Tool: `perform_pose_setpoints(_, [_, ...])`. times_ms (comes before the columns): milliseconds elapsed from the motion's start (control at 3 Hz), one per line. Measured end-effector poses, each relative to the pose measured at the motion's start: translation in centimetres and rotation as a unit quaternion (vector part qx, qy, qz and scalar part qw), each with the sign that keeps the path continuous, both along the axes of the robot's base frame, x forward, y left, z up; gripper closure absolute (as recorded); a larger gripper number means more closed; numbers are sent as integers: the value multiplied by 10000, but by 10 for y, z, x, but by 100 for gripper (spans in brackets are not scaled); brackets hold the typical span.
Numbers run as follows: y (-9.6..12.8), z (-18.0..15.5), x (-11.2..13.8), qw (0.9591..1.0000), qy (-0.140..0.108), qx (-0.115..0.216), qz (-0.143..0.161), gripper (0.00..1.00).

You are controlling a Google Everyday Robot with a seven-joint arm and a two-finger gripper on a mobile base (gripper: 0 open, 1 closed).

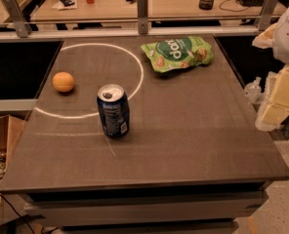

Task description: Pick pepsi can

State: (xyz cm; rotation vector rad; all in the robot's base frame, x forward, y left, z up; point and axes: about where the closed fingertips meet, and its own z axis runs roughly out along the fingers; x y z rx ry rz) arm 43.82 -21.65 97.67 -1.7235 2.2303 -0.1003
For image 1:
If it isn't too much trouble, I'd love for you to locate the right metal rail bracket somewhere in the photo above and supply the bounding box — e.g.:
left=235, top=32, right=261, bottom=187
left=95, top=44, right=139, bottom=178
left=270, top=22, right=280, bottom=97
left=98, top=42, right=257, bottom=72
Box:
left=254, top=0, right=278, bottom=31

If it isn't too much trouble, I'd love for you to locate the black mesh pen cup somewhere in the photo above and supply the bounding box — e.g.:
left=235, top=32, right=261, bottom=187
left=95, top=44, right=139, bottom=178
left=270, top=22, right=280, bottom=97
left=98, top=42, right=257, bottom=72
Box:
left=199, top=0, right=215, bottom=10

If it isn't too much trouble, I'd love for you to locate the black cable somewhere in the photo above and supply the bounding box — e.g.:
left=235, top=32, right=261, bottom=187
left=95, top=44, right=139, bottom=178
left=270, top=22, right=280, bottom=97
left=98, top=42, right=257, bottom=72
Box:
left=0, top=186, right=36, bottom=234

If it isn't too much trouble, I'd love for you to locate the left metal rail bracket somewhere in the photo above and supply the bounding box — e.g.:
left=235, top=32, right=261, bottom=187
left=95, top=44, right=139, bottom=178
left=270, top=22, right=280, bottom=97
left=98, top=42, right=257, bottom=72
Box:
left=2, top=0, right=31, bottom=38

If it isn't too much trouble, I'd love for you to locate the blue pepsi can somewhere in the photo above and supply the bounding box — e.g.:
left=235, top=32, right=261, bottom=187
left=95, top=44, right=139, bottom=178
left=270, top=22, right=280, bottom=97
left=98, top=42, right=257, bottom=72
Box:
left=97, top=84, right=130, bottom=138

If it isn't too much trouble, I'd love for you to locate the clear sanitizer bottle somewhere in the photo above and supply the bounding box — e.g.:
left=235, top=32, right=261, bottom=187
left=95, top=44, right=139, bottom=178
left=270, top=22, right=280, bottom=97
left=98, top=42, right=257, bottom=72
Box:
left=244, top=77, right=262, bottom=103

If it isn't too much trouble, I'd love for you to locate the green snack bag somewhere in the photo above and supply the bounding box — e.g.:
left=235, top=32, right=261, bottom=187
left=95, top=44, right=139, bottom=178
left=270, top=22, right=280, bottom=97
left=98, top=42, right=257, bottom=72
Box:
left=141, top=36, right=213, bottom=73

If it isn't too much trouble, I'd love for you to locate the cardboard box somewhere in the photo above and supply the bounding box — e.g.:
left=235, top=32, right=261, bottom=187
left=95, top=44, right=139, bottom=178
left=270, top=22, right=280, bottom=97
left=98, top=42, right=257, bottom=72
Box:
left=0, top=115, right=25, bottom=182

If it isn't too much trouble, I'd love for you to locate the grey table drawer unit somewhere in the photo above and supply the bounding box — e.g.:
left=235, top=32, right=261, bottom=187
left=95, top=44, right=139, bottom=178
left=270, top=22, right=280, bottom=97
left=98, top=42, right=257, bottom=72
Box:
left=24, top=181, right=268, bottom=226

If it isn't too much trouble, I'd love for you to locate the middle metal rail bracket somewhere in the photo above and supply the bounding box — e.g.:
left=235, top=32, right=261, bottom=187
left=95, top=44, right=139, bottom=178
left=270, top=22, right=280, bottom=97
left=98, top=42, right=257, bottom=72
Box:
left=137, top=0, right=148, bottom=34

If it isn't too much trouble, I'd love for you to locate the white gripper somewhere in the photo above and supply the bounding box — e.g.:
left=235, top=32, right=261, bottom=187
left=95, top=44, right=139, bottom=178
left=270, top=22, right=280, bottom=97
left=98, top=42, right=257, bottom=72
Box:
left=252, top=8, right=289, bottom=132

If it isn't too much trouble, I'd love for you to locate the metal rail bracket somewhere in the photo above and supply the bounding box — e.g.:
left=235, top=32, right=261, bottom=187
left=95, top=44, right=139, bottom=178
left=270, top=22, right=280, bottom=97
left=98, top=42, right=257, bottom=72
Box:
left=137, top=0, right=148, bottom=34
left=254, top=0, right=278, bottom=31
left=2, top=0, right=31, bottom=38

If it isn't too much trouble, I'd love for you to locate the orange fruit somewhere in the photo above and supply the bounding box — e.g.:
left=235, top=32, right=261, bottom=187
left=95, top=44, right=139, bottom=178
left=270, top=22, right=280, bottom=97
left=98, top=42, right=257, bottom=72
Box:
left=52, top=72, right=75, bottom=93

